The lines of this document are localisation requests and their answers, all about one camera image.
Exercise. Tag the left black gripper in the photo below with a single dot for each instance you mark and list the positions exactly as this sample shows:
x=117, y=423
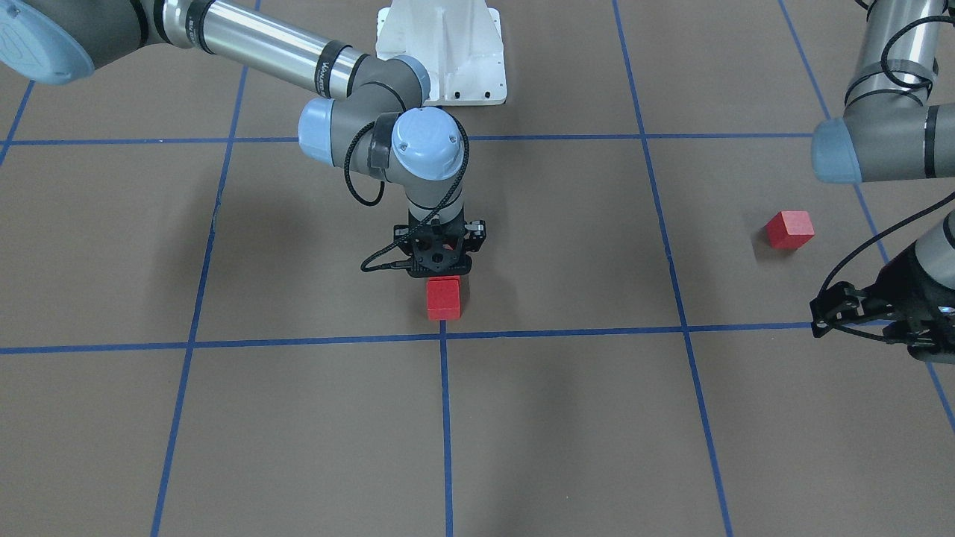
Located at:
x=912, y=292

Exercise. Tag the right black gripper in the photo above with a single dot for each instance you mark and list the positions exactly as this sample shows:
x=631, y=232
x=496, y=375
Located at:
x=475, y=233

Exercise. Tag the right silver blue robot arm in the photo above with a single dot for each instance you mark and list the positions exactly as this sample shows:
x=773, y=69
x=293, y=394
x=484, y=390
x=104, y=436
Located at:
x=368, y=116

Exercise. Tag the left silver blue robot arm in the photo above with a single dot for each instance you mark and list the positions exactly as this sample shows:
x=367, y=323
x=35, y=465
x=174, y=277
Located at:
x=889, y=131

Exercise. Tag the brown paper table cover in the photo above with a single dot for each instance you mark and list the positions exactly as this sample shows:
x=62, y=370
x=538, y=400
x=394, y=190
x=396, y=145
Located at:
x=189, y=347

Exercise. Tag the white pedestal column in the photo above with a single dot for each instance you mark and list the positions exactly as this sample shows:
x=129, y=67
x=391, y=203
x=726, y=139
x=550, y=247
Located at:
x=460, y=43

